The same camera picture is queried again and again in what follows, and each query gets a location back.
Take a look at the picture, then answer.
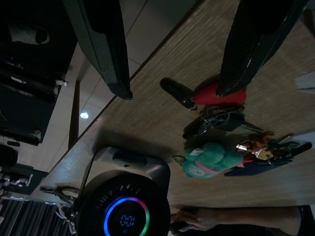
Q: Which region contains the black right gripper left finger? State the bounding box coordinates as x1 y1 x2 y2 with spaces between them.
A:
63 0 133 100

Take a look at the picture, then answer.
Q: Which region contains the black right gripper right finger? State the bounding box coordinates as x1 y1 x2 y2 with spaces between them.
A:
216 0 312 98

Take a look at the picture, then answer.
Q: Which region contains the key bunch with red tag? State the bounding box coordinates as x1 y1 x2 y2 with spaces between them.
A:
159 77 264 140

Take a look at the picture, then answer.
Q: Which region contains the person's right hand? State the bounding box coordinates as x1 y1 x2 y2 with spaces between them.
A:
169 207 220 232

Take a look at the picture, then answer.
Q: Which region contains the brown plush key bunch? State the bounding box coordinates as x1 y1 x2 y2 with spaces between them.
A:
235 131 313 168

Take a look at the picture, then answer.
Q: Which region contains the black cabinet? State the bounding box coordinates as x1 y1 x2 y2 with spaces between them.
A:
0 0 78 146

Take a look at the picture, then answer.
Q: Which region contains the grey pleated curtain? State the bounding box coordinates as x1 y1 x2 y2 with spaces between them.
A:
0 199 79 236

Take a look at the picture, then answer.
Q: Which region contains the brown wooden post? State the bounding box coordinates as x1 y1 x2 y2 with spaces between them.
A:
68 80 81 148

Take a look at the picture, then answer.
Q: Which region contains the green plush frog keychain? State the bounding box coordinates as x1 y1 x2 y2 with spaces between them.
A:
172 142 243 179

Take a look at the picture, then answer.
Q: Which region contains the black air purifier LED ring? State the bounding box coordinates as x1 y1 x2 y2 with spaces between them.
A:
76 146 172 236

